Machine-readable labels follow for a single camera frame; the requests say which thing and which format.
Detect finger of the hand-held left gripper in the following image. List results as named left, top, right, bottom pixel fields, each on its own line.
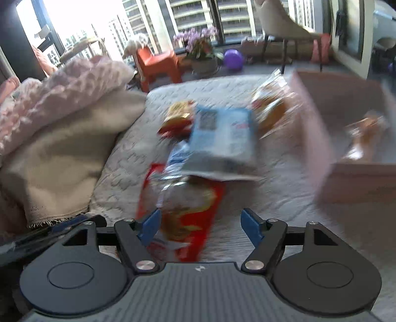
left=0, top=215, right=107, bottom=267

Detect orange plastic chair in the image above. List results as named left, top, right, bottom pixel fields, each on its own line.
left=136, top=46, right=183, bottom=93

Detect pink knitted blanket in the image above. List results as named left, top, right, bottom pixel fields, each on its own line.
left=0, top=56, right=135, bottom=155

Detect blue snack packet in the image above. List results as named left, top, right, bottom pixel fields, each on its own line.
left=179, top=105, right=267, bottom=182

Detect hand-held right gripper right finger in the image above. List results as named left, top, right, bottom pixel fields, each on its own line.
left=241, top=208, right=336, bottom=274

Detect white cabinet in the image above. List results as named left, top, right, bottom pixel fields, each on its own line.
left=329, top=0, right=384, bottom=79

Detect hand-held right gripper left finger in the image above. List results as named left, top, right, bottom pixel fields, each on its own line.
left=62, top=209, right=161, bottom=274

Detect white quilted bedspread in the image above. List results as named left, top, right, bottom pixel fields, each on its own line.
left=90, top=74, right=396, bottom=273

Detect potted purple orchid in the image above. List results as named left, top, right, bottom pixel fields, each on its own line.
left=173, top=27, right=223, bottom=75

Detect beige blanket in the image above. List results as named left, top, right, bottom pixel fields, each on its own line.
left=0, top=91, right=147, bottom=228

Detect pink cardboard box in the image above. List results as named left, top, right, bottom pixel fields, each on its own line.
left=289, top=71, right=396, bottom=205

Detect red yellow snack packet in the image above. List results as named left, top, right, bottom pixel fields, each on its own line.
left=158, top=100, right=197, bottom=138

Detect salmon pink object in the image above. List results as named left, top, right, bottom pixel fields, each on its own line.
left=311, top=33, right=331, bottom=64

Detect beige chair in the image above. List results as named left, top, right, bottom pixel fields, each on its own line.
left=254, top=0, right=328, bottom=75

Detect clear snack packet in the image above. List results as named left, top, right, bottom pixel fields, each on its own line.
left=343, top=110, right=390, bottom=161

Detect clear yellow bread packet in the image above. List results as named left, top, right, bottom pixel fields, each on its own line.
left=250, top=70, right=297, bottom=140

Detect wooden table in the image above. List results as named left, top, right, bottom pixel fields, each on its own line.
left=59, top=37, right=106, bottom=65

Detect blue white clear packet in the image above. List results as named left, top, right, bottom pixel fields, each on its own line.
left=161, top=141, right=192, bottom=186

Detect large red snack packet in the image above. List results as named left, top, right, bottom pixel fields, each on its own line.
left=136, top=164, right=228, bottom=262

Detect white plush toy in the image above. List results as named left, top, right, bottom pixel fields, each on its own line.
left=122, top=32, right=149, bottom=59

